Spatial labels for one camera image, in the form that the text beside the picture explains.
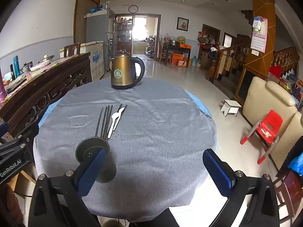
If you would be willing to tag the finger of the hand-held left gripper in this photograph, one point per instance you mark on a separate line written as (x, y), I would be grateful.
(26, 137)

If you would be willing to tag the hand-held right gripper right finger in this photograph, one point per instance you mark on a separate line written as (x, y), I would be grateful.
(217, 172)

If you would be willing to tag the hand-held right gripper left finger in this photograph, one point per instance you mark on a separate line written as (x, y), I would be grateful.
(92, 172)

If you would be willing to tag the dark metal utensil holder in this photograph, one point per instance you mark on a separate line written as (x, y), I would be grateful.
(109, 167)

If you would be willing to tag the dark metal chopstick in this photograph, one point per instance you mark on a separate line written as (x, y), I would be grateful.
(109, 120)
(124, 108)
(119, 106)
(106, 120)
(99, 120)
(103, 120)

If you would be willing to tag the white plastic spoon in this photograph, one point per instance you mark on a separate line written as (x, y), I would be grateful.
(114, 117)
(121, 111)

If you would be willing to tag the light blue cloth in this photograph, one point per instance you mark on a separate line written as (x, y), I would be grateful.
(51, 110)

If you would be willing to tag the carved wooden sideboard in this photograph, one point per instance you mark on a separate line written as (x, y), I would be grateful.
(47, 87)

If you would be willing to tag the purple thermos bottle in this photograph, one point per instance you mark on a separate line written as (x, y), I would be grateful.
(1, 87)

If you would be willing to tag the small white stool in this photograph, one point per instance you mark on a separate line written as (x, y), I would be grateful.
(230, 105)

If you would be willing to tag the red plastic child chair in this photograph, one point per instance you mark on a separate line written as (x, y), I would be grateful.
(269, 125)

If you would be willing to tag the blue thermos bottle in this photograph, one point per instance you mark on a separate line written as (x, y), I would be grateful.
(16, 66)

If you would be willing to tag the grey tablecloth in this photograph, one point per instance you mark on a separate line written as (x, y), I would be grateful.
(153, 134)

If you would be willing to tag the dark red wooden chair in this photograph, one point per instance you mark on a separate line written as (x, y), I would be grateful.
(288, 189)

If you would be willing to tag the patterned pink mat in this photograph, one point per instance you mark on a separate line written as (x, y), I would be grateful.
(47, 67)

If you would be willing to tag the metal pot with lid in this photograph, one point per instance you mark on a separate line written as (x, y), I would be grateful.
(46, 58)

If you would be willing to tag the beige leather sofa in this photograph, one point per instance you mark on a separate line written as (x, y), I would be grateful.
(265, 99)

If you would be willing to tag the wooden dining chair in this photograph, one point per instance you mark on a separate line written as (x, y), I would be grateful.
(72, 49)

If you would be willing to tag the bronze electric kettle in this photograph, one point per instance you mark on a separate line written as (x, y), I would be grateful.
(120, 73)

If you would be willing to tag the white chest freezer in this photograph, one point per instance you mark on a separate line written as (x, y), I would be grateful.
(97, 59)

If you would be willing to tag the blue water jug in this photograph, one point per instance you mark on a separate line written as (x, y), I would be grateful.
(194, 61)

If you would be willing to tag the wooden stair railing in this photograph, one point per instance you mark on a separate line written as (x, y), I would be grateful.
(229, 56)

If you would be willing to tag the orange cardboard box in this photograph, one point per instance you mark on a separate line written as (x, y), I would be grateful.
(180, 60)

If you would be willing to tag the grey refrigerator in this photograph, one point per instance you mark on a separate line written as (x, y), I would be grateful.
(97, 28)

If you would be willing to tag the brown curtain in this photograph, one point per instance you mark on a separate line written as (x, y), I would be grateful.
(82, 16)

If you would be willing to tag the metal basin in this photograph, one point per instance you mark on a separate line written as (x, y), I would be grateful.
(173, 43)

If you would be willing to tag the shelf with bottles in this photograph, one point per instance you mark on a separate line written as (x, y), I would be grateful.
(124, 35)

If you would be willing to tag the framed flower picture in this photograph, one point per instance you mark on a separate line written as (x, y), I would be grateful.
(182, 24)

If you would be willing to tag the wooden pillar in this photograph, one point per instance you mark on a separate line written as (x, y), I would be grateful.
(261, 9)

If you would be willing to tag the pink wall calendar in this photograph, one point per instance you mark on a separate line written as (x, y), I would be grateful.
(259, 40)

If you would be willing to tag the round wall clock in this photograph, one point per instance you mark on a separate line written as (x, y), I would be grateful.
(133, 9)

